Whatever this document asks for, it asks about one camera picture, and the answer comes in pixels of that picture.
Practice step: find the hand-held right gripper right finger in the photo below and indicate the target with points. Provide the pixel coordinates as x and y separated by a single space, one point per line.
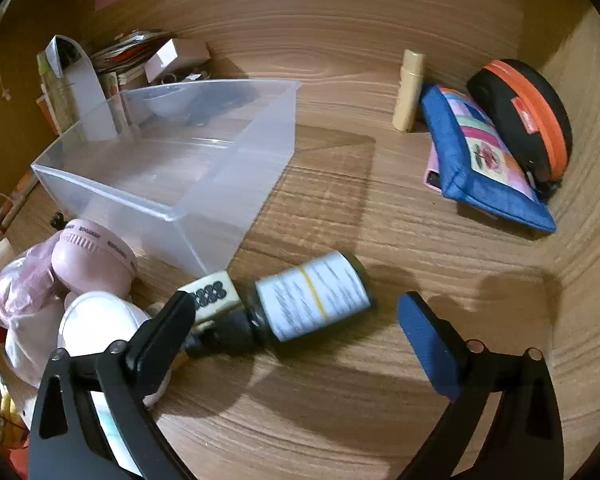
422 340

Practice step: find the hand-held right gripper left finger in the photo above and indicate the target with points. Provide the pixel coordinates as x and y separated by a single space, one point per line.
174 319

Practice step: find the white round container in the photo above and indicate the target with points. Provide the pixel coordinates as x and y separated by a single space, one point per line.
100 325

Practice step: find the dark bottle with white label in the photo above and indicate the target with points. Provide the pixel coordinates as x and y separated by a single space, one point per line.
310 300

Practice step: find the clear plastic storage bin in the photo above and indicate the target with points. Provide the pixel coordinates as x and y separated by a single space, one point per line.
180 180

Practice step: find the pink plastic bag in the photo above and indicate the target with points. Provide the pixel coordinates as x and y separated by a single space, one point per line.
20 295

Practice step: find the pink phone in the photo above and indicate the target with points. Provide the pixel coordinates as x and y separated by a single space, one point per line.
432 172

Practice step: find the blue patchwork pouch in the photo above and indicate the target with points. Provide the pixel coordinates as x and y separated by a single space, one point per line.
475 160

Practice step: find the translucent white file holder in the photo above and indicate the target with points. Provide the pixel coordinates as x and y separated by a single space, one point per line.
87 95

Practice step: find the cream plastic tube bottle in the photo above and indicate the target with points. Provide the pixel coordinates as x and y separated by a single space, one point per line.
409 92

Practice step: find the black and orange round case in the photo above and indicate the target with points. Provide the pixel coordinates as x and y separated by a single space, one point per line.
525 110

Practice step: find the small white cardboard box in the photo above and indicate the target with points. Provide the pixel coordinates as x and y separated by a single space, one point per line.
175 60

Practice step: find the stack of books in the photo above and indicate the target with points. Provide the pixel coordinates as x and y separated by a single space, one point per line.
125 57

